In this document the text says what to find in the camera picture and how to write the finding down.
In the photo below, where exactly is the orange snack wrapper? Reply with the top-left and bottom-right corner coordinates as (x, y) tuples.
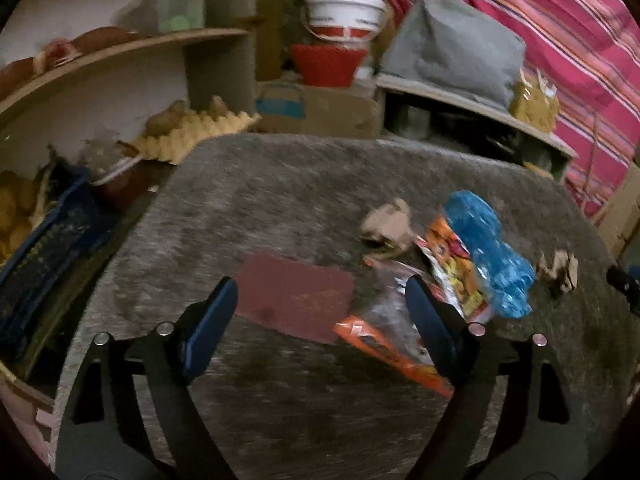
(334, 256), (456, 399)

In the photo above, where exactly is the red plastic basin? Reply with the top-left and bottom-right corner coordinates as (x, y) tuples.
(290, 44), (368, 88)

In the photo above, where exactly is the small brown paper scrap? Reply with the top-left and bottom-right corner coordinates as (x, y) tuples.
(535, 249), (579, 295)

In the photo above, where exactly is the egg carton tray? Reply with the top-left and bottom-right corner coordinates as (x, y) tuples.
(132, 112), (262, 166)

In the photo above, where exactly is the brown crumpled paper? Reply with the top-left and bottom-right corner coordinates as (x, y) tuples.
(359, 198), (416, 259)

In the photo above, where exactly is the pink striped cloth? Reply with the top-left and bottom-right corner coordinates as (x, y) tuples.
(380, 0), (640, 219)

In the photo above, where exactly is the grey cushion bag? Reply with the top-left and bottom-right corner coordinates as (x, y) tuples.
(381, 0), (526, 110)

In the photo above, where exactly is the cardboard box with blue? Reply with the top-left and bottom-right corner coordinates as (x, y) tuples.
(255, 81), (382, 140)

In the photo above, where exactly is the wicker utensil box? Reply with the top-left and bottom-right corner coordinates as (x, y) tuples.
(510, 70), (560, 134)

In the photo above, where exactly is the grey low shelf table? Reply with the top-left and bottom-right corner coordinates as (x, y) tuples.
(376, 73), (577, 182)

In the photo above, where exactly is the wooden wall shelf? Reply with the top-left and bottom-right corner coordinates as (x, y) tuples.
(1, 0), (256, 177)

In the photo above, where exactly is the white plastic bucket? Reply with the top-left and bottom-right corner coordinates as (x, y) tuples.
(300, 0), (388, 42)

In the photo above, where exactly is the blue plastic bag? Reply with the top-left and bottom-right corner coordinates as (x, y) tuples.
(445, 191), (536, 320)

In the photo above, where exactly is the blue plastic crate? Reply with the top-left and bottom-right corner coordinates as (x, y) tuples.
(0, 169), (122, 366)

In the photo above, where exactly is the maroon cloth patch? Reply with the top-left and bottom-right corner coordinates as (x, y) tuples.
(235, 252), (355, 344)

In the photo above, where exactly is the colourful snack packet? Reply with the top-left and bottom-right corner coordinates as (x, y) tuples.
(414, 214), (494, 325)

